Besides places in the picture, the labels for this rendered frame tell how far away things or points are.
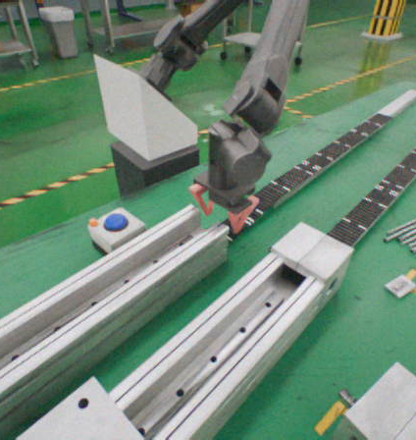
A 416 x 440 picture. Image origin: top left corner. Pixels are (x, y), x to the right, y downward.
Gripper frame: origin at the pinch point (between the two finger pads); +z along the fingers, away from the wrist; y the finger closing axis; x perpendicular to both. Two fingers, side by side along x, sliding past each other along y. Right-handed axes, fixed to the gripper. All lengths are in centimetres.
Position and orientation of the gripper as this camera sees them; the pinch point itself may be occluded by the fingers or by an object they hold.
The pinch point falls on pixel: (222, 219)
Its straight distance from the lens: 69.3
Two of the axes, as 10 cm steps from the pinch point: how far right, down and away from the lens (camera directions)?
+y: 7.1, 4.5, -5.4
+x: 7.0, -4.6, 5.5
